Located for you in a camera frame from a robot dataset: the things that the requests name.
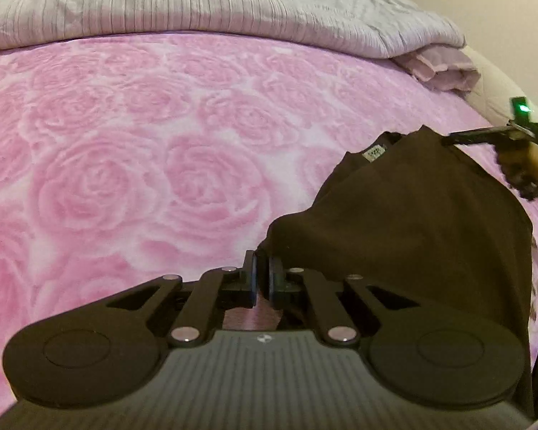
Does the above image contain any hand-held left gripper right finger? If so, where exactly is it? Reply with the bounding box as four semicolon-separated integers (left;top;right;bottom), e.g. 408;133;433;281
266;255;414;347

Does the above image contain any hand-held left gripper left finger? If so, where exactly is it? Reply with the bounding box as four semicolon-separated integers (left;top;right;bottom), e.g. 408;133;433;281
105;251;259;347

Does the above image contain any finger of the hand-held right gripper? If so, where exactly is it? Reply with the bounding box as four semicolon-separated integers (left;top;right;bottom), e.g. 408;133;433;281
443;126;517;147

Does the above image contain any dark brown long-sleeved sweater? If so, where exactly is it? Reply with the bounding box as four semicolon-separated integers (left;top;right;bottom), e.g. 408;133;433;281
256;126;535;417

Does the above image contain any person's right hand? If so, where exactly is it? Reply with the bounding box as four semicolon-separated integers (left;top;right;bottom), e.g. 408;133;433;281
497;145;538;191

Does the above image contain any cream headboard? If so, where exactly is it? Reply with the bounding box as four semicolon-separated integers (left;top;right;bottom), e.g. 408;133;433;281
464;45;538;144

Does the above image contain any purple pillow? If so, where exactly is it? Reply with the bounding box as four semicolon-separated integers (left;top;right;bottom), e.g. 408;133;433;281
392;48;481;96

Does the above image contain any pink rose-print blanket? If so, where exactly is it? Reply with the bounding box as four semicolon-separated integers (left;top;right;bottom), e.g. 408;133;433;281
0;30;538;417

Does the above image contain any white striped duvet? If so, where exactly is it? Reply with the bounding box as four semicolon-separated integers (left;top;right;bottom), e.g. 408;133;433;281
0;0;467;60

